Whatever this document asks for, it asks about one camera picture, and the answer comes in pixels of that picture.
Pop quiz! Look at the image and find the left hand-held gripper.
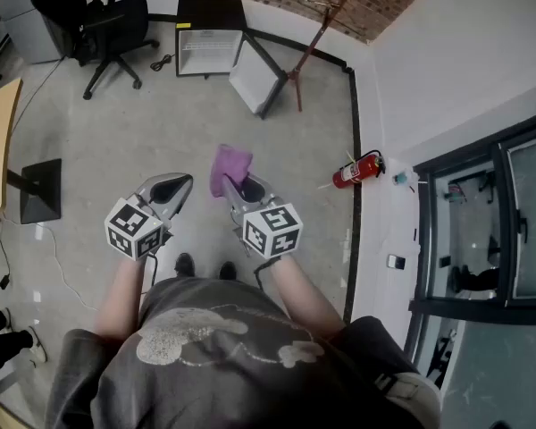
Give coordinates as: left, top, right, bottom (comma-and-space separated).
105, 172, 194, 262

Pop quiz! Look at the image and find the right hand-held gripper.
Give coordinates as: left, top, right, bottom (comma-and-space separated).
222, 174, 304, 259

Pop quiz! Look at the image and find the purple cloth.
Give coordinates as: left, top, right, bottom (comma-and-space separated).
209, 144, 255, 199

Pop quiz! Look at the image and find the black mini fridge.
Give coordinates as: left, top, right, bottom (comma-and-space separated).
174, 0, 289, 120

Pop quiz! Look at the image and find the person's left forearm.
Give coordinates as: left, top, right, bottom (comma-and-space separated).
93, 252, 152, 340

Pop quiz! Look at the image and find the person's right forearm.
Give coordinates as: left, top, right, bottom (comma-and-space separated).
267, 251, 346, 340

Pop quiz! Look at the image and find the person's black left shoe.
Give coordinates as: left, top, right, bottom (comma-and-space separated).
174, 252, 196, 279

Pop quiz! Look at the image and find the red fire extinguisher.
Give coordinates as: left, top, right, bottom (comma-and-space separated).
331, 149, 388, 190

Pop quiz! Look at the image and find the black baseboard trim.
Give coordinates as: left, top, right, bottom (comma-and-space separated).
243, 27, 364, 324

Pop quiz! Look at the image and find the black table base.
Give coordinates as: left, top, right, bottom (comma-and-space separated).
6, 158, 63, 225

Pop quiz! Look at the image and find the person's grey printed shirt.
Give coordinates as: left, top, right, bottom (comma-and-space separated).
44, 277, 443, 429

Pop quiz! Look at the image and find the red coat stand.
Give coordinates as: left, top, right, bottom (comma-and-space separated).
287, 0, 373, 113

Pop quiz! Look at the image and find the black office chair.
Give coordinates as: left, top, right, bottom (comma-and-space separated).
69, 0, 161, 101

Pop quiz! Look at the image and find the black jacket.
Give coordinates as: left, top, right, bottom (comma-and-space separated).
29, 0, 89, 58

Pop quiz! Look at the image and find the grey metal cabinet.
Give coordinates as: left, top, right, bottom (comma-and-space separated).
0, 0, 69, 65

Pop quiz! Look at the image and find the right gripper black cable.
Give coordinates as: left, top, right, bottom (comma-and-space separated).
253, 256, 283, 290

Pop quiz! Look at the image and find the coiled black power cable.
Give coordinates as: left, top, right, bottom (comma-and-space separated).
149, 53, 176, 72

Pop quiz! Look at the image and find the thin white floor cable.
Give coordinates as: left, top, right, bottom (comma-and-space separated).
0, 212, 100, 312

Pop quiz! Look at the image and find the beige bag with strap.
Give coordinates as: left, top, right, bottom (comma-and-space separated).
373, 370, 442, 424

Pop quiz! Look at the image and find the black window frame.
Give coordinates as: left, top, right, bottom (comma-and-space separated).
403, 105, 536, 392

